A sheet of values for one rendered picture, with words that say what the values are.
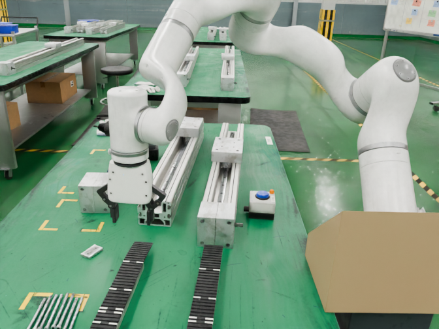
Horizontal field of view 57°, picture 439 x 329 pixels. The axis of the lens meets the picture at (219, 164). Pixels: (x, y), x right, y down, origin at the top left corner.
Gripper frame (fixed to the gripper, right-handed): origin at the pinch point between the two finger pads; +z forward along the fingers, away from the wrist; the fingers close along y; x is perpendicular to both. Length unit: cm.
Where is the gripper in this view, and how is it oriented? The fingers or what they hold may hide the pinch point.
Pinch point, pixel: (132, 217)
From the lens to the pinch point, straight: 101.7
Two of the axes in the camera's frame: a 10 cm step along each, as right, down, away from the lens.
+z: -0.5, 9.2, 4.0
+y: 10.0, 0.7, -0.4
